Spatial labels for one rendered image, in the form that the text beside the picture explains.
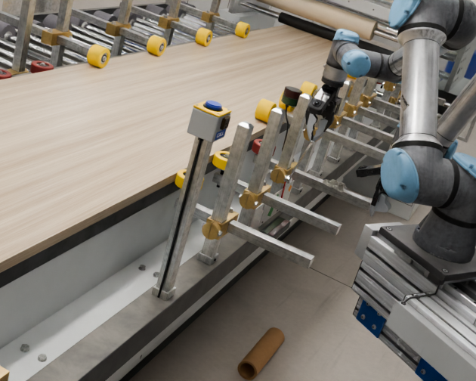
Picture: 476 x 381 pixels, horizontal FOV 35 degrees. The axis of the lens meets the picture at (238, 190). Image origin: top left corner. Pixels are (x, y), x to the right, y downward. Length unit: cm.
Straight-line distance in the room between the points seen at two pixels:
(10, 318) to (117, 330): 24
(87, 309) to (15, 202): 36
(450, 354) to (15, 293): 95
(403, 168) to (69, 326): 89
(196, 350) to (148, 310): 114
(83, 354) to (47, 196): 41
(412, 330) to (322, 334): 166
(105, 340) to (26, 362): 18
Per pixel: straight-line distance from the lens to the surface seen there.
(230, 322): 323
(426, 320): 173
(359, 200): 251
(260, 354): 296
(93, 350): 171
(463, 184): 176
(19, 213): 177
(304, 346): 325
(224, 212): 207
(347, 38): 229
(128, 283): 212
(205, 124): 171
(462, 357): 166
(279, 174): 250
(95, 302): 201
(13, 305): 176
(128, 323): 182
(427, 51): 183
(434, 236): 182
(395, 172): 172
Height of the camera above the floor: 173
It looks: 23 degrees down
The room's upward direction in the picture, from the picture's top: 17 degrees clockwise
